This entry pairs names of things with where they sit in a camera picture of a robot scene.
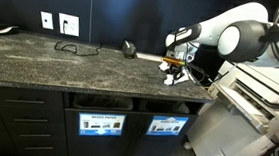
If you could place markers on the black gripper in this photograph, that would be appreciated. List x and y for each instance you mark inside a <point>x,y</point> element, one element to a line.
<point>175,69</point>

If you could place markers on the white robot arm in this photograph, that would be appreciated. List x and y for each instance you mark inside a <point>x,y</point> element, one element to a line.
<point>250,33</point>

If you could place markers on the black bin with plastic liner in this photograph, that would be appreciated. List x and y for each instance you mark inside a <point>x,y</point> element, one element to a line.
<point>102,102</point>
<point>165,107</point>

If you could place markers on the clear plastic bucket with lid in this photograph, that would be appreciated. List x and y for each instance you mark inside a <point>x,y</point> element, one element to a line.
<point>190,52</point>

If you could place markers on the flat cream paper pad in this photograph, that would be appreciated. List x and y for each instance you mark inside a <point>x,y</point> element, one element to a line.
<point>149,57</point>

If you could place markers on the small black desk device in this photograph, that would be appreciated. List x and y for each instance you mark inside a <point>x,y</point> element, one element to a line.
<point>129,49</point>

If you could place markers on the mixed paper sign arrow up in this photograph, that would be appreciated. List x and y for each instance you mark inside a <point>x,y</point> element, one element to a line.
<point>167,126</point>

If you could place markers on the white office printer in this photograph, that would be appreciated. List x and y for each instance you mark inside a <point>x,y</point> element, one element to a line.
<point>242,129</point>

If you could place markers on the mixed paper sign arrow down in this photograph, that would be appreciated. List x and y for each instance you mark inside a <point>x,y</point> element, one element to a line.
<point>101,125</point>

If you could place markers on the black cabinet drawer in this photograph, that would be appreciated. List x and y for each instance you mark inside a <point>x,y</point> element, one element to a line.
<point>35,130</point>
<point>29,114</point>
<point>24,96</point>
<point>40,152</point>

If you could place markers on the black device with white paper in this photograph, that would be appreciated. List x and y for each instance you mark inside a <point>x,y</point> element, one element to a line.
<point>3,27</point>

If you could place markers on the white wall outlet plate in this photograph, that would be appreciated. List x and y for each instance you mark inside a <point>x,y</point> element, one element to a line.
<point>71,26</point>

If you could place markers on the white wall switch plate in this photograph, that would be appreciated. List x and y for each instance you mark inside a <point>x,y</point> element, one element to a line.
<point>47,20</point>

